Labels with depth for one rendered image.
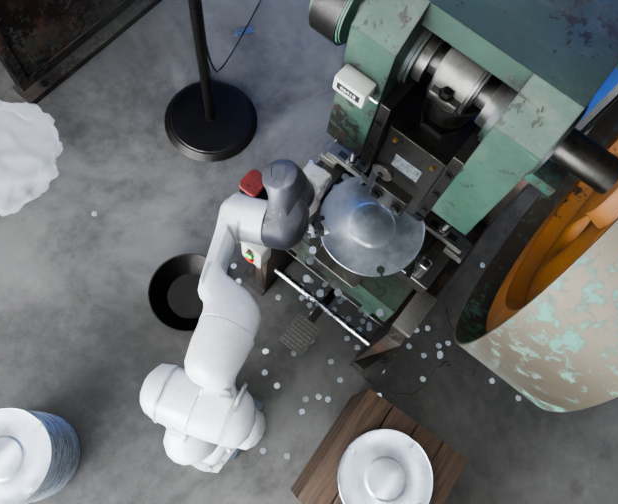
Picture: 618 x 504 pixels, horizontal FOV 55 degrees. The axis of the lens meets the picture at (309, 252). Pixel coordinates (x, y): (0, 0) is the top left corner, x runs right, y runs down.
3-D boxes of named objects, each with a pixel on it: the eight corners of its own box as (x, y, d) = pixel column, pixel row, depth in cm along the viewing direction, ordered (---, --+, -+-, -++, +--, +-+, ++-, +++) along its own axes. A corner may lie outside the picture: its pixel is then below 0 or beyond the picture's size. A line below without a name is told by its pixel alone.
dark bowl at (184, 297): (194, 350, 223) (192, 347, 216) (134, 301, 227) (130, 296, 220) (245, 290, 232) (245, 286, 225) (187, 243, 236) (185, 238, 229)
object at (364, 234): (412, 171, 167) (413, 169, 166) (434, 269, 158) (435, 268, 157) (310, 182, 163) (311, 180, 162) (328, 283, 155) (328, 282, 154)
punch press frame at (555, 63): (367, 346, 213) (532, 204, 86) (274, 272, 219) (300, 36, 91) (484, 191, 236) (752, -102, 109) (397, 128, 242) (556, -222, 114)
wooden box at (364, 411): (378, 556, 207) (401, 578, 174) (289, 490, 211) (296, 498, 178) (436, 457, 219) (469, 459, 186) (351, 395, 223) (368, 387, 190)
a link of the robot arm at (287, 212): (259, 249, 130) (302, 259, 127) (238, 232, 117) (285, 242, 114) (282, 172, 133) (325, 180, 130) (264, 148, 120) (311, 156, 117)
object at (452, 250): (458, 263, 167) (471, 252, 158) (410, 227, 169) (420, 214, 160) (470, 248, 169) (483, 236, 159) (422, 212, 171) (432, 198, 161)
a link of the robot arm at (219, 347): (152, 398, 97) (245, 437, 96) (200, 307, 106) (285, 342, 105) (159, 429, 113) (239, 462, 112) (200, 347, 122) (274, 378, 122)
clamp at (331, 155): (363, 192, 172) (370, 177, 162) (317, 157, 174) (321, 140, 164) (375, 177, 173) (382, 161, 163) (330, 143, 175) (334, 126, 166)
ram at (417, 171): (403, 228, 149) (438, 178, 121) (356, 192, 151) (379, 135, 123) (441, 180, 154) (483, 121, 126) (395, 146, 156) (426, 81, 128)
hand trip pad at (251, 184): (253, 207, 169) (253, 197, 162) (237, 195, 170) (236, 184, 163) (269, 190, 171) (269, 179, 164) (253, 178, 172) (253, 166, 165)
